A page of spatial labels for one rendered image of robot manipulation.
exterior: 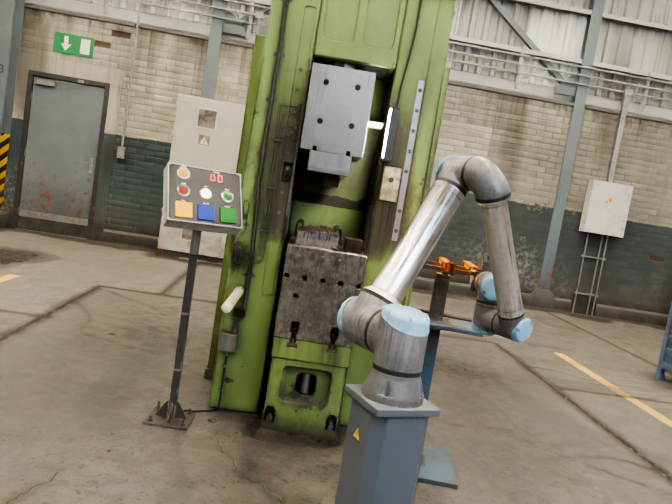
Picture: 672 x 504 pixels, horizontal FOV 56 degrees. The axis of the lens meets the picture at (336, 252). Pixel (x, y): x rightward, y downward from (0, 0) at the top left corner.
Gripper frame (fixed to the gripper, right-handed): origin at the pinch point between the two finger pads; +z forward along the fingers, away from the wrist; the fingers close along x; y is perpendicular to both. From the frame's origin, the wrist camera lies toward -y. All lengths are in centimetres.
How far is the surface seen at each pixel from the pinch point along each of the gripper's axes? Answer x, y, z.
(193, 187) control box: -128, -15, 9
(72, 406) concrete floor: -172, 95, 13
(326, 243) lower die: -67, 1, 32
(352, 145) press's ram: -63, -46, 32
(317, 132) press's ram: -80, -50, 31
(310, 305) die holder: -70, 31, 26
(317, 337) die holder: -64, 46, 26
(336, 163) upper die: -69, -37, 32
